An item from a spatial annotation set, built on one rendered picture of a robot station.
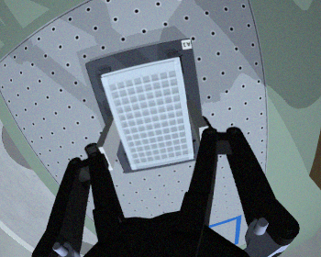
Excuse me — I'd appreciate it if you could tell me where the blue tape outline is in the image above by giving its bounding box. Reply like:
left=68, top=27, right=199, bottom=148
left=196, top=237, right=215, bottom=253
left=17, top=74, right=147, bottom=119
left=209, top=215, right=241, bottom=245

